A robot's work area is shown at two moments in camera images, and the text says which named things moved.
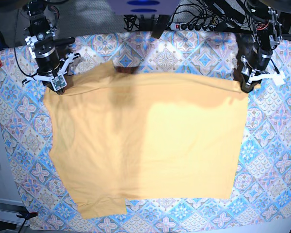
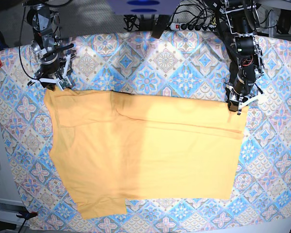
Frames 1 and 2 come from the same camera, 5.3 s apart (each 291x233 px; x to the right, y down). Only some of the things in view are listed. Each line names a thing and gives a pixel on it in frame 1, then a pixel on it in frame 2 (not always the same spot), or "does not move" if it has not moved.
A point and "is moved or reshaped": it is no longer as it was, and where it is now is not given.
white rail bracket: (8, 209) does not move
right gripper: (255, 65) → (236, 91)
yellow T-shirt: (119, 135) is moved or reshaped
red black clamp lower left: (26, 215) does not move
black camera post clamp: (159, 25) does not move
